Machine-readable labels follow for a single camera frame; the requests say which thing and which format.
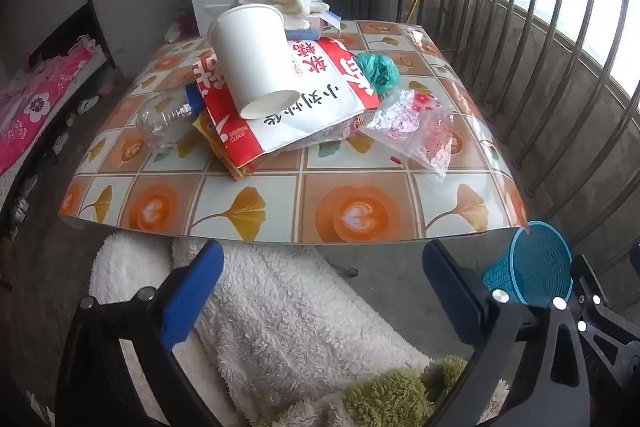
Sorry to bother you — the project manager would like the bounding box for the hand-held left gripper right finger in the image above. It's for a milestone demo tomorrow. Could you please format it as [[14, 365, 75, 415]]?
[[421, 239, 598, 427]]

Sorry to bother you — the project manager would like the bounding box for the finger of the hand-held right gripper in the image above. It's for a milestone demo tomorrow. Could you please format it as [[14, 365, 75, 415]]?
[[570, 253, 640, 408]]

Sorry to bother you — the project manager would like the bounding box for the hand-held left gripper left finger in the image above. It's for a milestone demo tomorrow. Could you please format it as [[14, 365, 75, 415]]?
[[55, 239, 226, 427]]

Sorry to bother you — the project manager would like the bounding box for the blue mesh wastebasket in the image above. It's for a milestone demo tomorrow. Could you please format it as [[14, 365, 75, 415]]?
[[481, 221, 574, 308]]

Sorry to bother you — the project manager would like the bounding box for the yellow biscuit packet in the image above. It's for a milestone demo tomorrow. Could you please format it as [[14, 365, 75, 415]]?
[[192, 112, 261, 182]]

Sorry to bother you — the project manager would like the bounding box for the clear plastic bottle blue cap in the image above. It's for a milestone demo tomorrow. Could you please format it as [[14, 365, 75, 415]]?
[[135, 84, 207, 154]]

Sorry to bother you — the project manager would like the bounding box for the red and white snack bag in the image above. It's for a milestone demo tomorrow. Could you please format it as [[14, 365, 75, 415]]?
[[191, 36, 381, 170]]

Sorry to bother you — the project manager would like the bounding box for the white fluffy blanket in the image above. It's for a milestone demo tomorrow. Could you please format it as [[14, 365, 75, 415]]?
[[89, 232, 511, 427]]

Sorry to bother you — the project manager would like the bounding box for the green fluffy cloth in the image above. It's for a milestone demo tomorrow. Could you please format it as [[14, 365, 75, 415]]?
[[260, 354, 471, 427]]

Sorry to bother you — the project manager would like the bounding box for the coffee and leaf print tablecloth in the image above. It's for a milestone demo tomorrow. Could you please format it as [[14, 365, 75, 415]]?
[[57, 19, 531, 244]]

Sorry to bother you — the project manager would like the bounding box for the clear plastic bag red print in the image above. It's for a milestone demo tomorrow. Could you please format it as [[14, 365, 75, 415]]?
[[357, 88, 456, 180]]

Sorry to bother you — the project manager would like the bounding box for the row of shoes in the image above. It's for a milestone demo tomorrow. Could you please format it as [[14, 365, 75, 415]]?
[[5, 82, 113, 238]]

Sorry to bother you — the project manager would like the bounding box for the teal crumpled plastic bag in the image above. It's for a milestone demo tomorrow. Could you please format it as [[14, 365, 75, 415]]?
[[354, 52, 401, 98]]

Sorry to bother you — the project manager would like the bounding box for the pink flower print blanket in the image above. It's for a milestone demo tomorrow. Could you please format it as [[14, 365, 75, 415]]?
[[0, 38, 108, 178]]

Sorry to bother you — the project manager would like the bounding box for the white paper cup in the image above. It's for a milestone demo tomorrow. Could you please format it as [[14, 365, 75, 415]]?
[[207, 4, 302, 121]]

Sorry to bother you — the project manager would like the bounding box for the metal balcony railing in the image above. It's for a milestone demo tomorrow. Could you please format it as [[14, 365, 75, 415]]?
[[400, 0, 640, 253]]

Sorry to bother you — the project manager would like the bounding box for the white pink plastic bag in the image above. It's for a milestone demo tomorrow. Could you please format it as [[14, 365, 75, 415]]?
[[165, 9, 198, 42]]

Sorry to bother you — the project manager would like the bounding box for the black bed headboard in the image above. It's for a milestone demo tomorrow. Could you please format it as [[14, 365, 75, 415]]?
[[27, 0, 118, 72]]

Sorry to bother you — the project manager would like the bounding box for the blue and white small box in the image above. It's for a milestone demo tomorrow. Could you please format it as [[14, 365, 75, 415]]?
[[282, 4, 346, 38]]

